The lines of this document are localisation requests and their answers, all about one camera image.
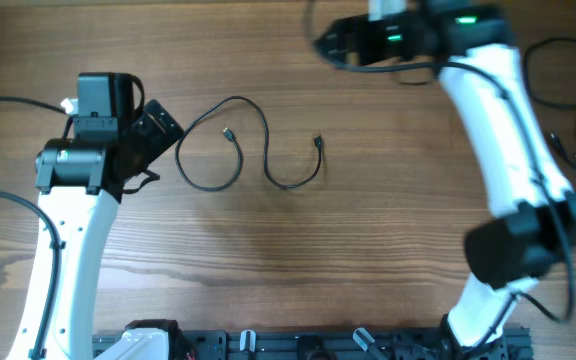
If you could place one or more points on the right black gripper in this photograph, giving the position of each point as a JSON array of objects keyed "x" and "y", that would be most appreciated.
[{"x": 359, "y": 28}]

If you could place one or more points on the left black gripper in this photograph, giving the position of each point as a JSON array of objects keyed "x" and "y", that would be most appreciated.
[{"x": 159, "y": 140}]

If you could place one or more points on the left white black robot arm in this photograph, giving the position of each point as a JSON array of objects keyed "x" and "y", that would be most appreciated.
[{"x": 114, "y": 136}]

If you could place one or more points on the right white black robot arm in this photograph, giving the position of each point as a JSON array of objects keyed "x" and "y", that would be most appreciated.
[{"x": 470, "y": 50}]

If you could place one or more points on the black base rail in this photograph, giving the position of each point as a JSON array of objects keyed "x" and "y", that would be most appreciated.
[{"x": 400, "y": 344}]

